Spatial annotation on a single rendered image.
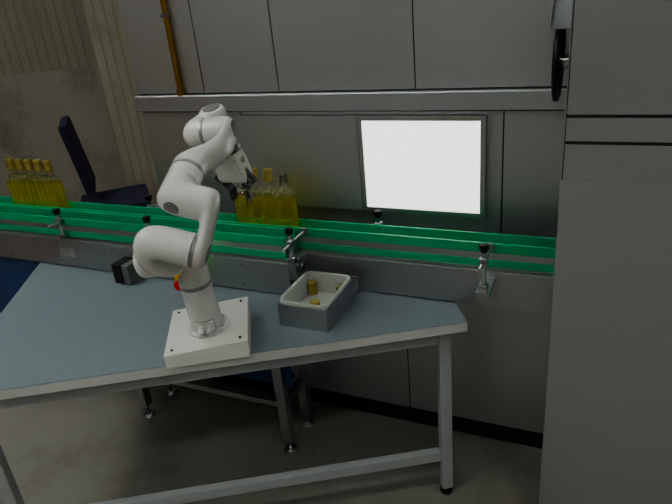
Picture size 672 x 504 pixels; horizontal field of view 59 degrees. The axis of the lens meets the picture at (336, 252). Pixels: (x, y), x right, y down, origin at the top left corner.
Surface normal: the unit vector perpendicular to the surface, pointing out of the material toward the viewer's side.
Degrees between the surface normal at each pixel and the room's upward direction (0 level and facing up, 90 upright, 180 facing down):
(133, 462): 0
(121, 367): 0
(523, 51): 90
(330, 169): 90
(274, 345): 0
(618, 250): 90
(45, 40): 90
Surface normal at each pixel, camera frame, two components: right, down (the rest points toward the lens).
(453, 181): -0.40, 0.41
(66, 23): 0.12, 0.40
